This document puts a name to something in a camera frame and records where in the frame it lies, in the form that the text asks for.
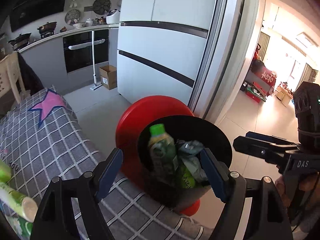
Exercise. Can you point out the black built-in oven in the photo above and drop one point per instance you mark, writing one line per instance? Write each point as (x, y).
(78, 49)

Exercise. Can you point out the green white carton box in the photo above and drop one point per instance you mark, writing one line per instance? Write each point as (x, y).
(21, 226)

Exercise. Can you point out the green tea bottle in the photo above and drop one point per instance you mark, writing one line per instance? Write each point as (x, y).
(163, 154)

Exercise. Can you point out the white rice cooker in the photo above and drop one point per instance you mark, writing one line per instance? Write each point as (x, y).
(113, 17)

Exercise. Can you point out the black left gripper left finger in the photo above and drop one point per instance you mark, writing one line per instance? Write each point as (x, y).
(55, 218)

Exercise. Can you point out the cream plastic chair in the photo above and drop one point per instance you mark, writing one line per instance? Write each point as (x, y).
(10, 74)

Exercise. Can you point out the black trash bin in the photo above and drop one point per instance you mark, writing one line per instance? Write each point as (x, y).
(185, 190)

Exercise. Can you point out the white stick vacuum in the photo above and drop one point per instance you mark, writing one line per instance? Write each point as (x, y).
(93, 62)

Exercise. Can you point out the black range hood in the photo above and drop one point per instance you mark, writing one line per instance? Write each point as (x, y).
(27, 11)

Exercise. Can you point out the white refrigerator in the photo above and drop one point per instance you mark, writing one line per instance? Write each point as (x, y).
(160, 46)

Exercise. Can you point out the person right hand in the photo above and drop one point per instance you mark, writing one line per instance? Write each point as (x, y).
(309, 190)

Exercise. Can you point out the green snack bag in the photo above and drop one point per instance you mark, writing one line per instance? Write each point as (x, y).
(5, 172)

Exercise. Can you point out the red round stool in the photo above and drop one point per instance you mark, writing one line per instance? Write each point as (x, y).
(139, 118)

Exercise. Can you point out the black wok on stove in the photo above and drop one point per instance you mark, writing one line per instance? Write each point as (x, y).
(20, 42)

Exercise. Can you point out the cardboard box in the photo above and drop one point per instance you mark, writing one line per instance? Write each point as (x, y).
(108, 76)

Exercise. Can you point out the blue plastic bag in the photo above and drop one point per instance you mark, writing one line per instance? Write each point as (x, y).
(189, 152)

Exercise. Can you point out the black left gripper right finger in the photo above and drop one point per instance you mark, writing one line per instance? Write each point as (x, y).
(252, 208)

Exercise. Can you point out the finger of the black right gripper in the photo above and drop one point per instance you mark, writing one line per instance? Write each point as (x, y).
(273, 150)

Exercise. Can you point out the grey checkered tablecloth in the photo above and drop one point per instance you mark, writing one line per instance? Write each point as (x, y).
(37, 152)

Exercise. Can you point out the white green lotion bottle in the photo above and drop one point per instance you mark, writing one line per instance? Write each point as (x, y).
(23, 205)

